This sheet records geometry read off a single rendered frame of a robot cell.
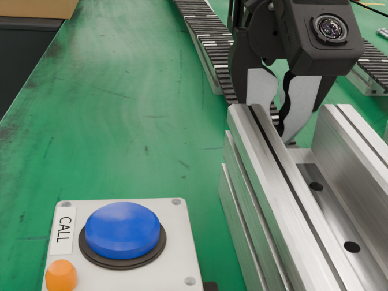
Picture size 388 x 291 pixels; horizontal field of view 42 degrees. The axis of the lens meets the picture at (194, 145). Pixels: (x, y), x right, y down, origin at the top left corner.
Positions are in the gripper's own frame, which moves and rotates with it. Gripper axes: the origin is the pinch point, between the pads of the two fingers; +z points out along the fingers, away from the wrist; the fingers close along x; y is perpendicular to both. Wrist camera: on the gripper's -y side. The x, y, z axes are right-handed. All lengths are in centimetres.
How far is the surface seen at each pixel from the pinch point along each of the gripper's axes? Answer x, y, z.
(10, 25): 30, 43, 3
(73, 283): 15.8, -19.1, -4.2
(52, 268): 16.7, -18.7, -4.9
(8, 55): 31, 43, 8
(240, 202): 5.3, -10.3, -1.9
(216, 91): 1.9, 16.3, 2.1
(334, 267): 3.6, -20.9, -6.2
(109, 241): 14.0, -17.2, -5.1
